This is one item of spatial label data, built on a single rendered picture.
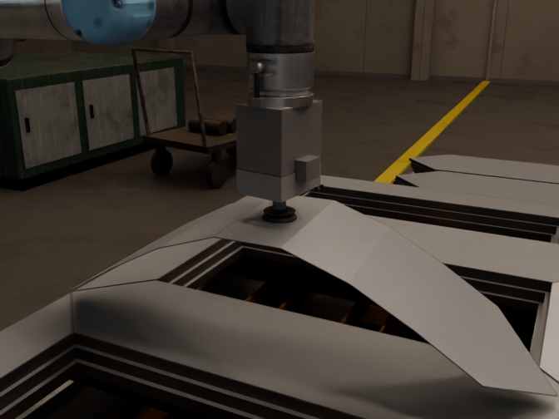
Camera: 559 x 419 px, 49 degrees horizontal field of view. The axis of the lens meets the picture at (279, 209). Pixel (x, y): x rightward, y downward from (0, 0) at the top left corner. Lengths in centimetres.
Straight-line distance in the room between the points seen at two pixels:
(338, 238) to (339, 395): 18
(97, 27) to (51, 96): 420
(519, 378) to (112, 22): 54
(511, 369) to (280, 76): 40
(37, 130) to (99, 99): 66
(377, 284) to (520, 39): 1057
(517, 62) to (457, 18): 125
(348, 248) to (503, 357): 20
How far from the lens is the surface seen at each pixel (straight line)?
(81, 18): 61
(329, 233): 71
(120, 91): 534
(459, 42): 1127
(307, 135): 70
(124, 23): 59
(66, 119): 491
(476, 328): 73
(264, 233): 69
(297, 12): 66
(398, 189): 145
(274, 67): 66
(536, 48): 1117
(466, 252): 112
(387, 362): 78
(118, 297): 95
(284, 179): 67
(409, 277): 72
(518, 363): 74
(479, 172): 172
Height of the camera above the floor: 128
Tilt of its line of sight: 19 degrees down
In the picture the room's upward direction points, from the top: straight up
